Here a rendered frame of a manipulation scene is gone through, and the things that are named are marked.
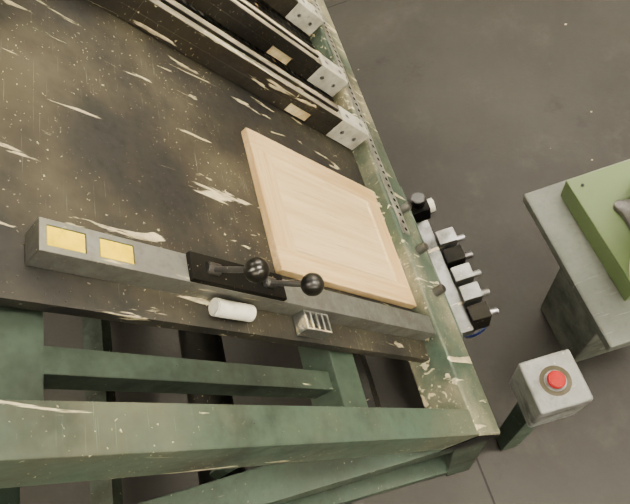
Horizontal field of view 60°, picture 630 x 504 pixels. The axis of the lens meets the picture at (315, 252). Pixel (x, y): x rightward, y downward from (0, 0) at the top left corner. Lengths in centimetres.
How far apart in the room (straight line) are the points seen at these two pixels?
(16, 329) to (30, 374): 6
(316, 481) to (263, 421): 67
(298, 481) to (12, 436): 95
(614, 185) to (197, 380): 126
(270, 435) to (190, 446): 14
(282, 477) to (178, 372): 67
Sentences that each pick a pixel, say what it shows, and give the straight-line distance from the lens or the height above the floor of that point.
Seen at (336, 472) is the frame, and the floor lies 79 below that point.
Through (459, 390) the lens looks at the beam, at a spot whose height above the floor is 90.
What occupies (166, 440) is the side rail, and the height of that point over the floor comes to 159.
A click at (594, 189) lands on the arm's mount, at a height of 83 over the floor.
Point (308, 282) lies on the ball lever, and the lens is 85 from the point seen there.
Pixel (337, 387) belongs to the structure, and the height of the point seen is 115.
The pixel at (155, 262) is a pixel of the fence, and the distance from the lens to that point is 82.
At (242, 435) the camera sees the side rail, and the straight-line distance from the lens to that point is 78.
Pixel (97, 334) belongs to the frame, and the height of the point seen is 18.
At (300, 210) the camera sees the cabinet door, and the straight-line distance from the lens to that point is 122.
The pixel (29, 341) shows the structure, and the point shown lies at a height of 165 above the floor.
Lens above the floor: 222
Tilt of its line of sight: 61 degrees down
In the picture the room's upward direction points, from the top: 23 degrees counter-clockwise
